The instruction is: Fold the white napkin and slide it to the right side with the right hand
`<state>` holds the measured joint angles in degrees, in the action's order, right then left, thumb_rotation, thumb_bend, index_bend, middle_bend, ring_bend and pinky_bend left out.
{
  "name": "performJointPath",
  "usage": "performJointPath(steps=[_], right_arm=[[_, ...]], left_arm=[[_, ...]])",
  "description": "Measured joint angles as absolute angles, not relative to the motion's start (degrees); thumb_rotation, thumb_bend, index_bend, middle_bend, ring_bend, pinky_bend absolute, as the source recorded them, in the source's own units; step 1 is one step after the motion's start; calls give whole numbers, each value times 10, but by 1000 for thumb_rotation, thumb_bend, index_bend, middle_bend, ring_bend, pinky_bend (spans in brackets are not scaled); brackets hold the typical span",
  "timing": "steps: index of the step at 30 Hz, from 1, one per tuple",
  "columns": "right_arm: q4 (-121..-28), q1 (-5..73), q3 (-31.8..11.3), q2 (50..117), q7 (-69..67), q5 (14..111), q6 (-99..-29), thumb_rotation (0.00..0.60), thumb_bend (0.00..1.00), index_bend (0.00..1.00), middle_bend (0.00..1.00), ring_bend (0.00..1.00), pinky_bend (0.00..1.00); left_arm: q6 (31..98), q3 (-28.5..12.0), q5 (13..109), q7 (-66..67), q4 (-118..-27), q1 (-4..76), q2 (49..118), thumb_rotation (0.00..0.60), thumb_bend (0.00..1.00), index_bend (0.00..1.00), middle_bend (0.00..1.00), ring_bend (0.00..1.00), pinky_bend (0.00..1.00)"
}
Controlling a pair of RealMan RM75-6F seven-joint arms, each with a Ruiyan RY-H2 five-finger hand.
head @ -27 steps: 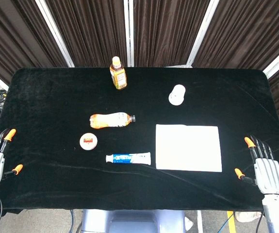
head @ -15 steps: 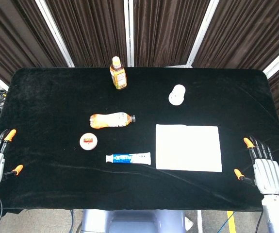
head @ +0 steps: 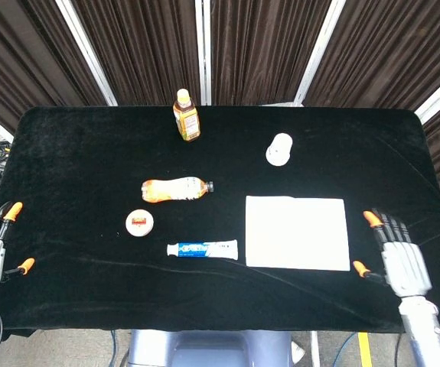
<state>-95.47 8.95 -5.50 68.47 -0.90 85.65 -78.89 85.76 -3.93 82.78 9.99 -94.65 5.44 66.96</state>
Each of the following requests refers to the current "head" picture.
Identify black velvet tablecloth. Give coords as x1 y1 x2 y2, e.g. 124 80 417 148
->
0 105 440 340

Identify yellow floor tape strip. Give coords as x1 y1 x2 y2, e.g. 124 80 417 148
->
357 332 373 367

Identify blue floor cable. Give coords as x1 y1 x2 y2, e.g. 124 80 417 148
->
109 330 119 367
333 332 358 367

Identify orange drink bottle, black cap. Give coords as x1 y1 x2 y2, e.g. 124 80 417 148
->
141 176 215 203

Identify white paper cup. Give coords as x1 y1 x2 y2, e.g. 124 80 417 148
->
265 132 294 167

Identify right robot hand, orange fingertips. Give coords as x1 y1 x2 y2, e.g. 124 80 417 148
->
352 207 433 298

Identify grey robot torso base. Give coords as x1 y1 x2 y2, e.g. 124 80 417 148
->
126 329 294 367

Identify upright tea bottle, white cap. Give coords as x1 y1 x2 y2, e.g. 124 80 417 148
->
172 88 201 143

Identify round cream tin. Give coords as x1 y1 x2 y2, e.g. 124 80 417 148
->
125 209 155 238

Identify white frame post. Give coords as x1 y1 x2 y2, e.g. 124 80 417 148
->
293 0 347 107
194 0 213 106
54 0 119 107
414 63 440 124

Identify blue white toothpaste tube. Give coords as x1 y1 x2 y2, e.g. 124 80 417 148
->
166 239 240 261

